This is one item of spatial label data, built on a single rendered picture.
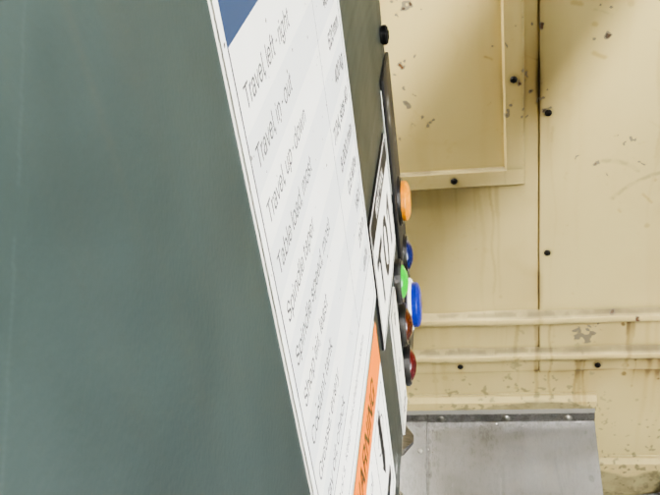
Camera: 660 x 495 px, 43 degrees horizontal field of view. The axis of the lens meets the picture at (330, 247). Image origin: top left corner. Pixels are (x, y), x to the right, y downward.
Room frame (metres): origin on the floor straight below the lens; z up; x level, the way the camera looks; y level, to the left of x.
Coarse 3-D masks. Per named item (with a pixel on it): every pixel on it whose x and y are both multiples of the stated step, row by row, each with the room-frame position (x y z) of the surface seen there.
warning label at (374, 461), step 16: (368, 368) 0.27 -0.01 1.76; (368, 384) 0.27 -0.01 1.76; (368, 400) 0.26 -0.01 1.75; (384, 400) 0.30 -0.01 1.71; (368, 416) 0.26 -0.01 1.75; (384, 416) 0.30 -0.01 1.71; (368, 432) 0.25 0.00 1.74; (384, 432) 0.29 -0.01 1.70; (368, 448) 0.25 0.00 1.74; (384, 448) 0.28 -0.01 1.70; (368, 464) 0.24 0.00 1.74; (384, 464) 0.28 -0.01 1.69; (368, 480) 0.24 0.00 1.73; (384, 480) 0.27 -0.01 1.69
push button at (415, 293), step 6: (414, 282) 0.46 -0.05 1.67; (414, 288) 0.45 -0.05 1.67; (414, 294) 0.45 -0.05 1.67; (420, 294) 0.46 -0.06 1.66; (414, 300) 0.44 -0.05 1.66; (420, 300) 0.45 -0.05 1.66; (414, 306) 0.44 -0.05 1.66; (420, 306) 0.45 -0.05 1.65; (414, 312) 0.44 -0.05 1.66; (420, 312) 0.44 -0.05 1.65; (414, 318) 0.44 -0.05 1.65; (420, 318) 0.44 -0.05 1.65; (414, 324) 0.44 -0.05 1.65
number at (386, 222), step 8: (384, 192) 0.39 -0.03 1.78; (384, 200) 0.38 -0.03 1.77; (384, 208) 0.38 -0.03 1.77; (384, 216) 0.38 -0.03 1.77; (384, 224) 0.37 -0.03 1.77; (392, 224) 0.41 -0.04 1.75; (384, 232) 0.37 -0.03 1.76; (392, 232) 0.40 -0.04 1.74; (384, 240) 0.36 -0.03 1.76; (392, 240) 0.40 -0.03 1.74; (384, 248) 0.36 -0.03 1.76; (392, 248) 0.39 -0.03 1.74; (384, 256) 0.36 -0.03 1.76; (392, 256) 0.39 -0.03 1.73
